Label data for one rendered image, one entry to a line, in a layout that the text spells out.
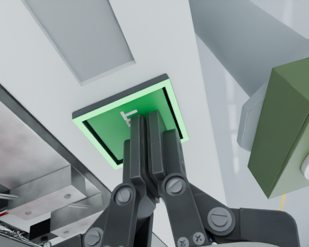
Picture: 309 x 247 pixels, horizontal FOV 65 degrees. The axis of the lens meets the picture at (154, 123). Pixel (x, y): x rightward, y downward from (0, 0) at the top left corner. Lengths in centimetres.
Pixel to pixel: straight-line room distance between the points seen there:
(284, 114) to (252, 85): 17
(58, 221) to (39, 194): 9
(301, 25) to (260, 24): 104
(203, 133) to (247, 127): 29
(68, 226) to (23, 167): 11
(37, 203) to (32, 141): 8
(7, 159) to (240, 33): 51
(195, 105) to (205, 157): 6
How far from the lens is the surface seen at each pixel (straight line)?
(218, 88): 157
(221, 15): 69
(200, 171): 22
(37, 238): 41
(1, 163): 30
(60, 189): 30
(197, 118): 17
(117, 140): 15
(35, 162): 30
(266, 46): 56
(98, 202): 36
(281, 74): 38
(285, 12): 153
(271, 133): 44
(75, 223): 37
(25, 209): 33
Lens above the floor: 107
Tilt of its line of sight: 43 degrees down
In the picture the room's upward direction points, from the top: 160 degrees clockwise
